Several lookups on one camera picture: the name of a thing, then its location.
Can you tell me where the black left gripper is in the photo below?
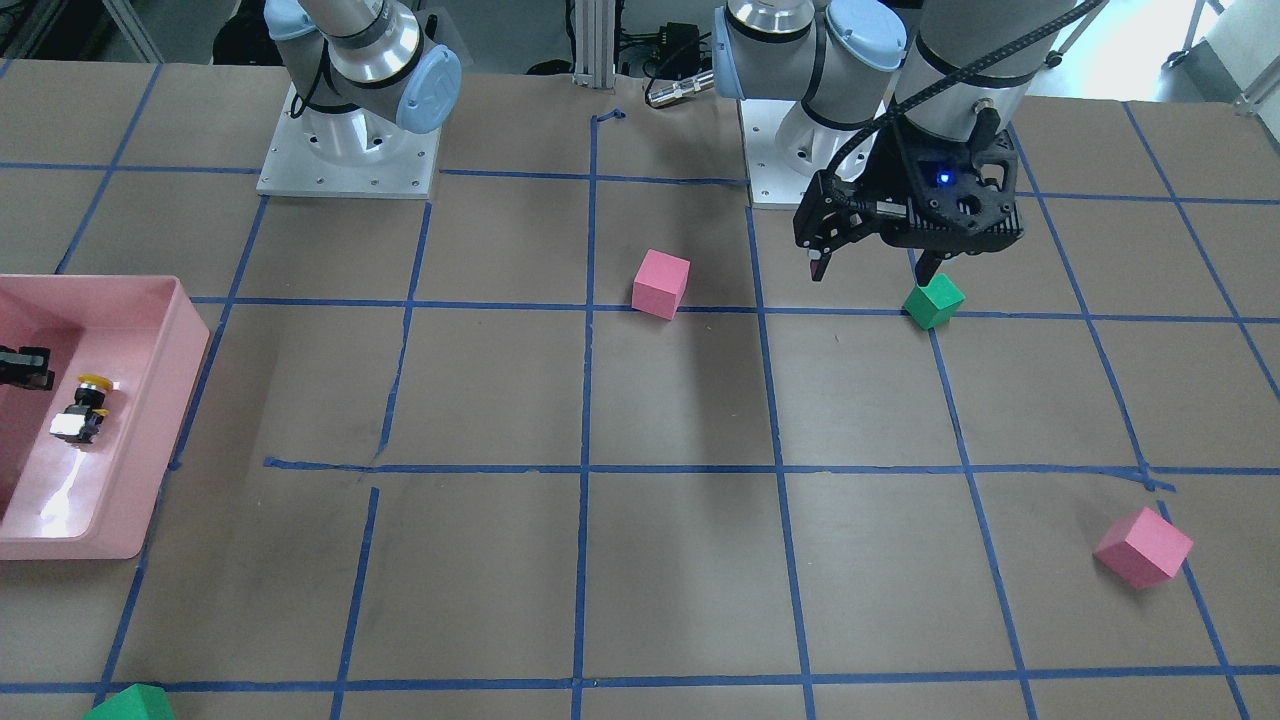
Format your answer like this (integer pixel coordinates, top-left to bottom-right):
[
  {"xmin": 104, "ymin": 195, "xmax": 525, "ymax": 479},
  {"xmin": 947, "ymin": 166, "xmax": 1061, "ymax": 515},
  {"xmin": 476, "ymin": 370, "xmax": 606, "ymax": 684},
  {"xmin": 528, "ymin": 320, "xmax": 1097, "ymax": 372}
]
[{"xmin": 794, "ymin": 126, "xmax": 1025, "ymax": 287}]

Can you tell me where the yellow push button switch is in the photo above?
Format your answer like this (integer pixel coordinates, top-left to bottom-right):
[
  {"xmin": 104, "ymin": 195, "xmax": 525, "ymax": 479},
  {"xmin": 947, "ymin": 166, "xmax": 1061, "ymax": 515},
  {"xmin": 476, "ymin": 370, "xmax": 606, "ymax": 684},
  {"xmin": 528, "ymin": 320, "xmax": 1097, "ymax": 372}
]
[{"xmin": 47, "ymin": 373, "xmax": 115, "ymax": 445}]

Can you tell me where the green cube near arm base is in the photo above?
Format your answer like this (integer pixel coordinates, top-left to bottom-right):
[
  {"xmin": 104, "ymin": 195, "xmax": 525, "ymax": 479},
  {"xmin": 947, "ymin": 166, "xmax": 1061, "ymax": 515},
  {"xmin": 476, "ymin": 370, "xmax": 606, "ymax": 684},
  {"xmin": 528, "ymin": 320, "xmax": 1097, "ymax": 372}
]
[{"xmin": 902, "ymin": 273, "xmax": 966, "ymax": 331}]

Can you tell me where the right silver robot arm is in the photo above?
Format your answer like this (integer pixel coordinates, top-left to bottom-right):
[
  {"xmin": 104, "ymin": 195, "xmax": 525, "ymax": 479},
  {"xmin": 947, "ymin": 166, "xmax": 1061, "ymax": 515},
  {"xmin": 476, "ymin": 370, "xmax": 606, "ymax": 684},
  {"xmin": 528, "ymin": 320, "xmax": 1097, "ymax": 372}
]
[{"xmin": 3, "ymin": 1, "xmax": 462, "ymax": 398}]

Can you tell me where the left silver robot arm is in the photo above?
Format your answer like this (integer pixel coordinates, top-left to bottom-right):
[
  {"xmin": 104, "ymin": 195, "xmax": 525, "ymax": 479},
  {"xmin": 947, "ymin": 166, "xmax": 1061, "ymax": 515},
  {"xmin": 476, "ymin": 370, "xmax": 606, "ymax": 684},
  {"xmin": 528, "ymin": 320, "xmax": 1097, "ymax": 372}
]
[{"xmin": 710, "ymin": 1, "xmax": 1097, "ymax": 286}]

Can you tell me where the pink plastic bin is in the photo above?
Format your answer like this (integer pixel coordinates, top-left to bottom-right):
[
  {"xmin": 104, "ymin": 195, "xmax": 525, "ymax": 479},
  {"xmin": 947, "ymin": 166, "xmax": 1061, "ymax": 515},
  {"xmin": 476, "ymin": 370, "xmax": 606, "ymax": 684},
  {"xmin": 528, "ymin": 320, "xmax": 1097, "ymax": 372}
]
[{"xmin": 1, "ymin": 274, "xmax": 210, "ymax": 561}]

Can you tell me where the pink cube near center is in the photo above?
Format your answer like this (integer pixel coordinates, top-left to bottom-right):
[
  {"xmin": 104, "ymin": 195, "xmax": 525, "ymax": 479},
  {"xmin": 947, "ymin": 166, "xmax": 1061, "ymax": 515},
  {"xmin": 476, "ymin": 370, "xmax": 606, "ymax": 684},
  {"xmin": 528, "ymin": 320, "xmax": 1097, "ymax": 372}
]
[{"xmin": 630, "ymin": 249, "xmax": 691, "ymax": 322}]

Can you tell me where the pink cube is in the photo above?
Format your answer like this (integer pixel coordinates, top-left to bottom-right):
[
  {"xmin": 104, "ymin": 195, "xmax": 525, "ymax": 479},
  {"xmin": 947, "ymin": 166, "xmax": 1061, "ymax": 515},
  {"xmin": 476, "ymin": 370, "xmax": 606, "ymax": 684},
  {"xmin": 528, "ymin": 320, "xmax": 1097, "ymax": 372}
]
[
  {"xmin": 1093, "ymin": 507, "xmax": 1194, "ymax": 591},
  {"xmin": 630, "ymin": 249, "xmax": 691, "ymax": 322}
]

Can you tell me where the green cube near bin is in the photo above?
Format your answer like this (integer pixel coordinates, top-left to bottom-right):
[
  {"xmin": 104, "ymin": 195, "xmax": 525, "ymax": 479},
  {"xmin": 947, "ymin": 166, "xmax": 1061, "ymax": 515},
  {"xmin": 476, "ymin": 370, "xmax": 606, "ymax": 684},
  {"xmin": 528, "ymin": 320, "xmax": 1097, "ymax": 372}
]
[{"xmin": 83, "ymin": 684, "xmax": 177, "ymax": 720}]

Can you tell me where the pink cube far side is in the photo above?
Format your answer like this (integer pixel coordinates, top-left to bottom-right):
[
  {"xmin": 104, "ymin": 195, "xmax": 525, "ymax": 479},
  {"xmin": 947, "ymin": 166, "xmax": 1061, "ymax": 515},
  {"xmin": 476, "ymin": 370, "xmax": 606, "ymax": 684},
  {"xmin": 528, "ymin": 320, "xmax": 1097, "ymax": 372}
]
[{"xmin": 1093, "ymin": 507, "xmax": 1194, "ymax": 591}]

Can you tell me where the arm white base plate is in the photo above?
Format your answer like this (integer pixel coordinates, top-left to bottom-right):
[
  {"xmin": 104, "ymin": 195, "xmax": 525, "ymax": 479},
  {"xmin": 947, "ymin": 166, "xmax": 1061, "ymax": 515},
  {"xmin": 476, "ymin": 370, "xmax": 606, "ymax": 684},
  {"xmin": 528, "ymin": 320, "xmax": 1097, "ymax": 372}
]
[
  {"xmin": 256, "ymin": 86, "xmax": 442, "ymax": 200},
  {"xmin": 737, "ymin": 94, "xmax": 855, "ymax": 211}
]

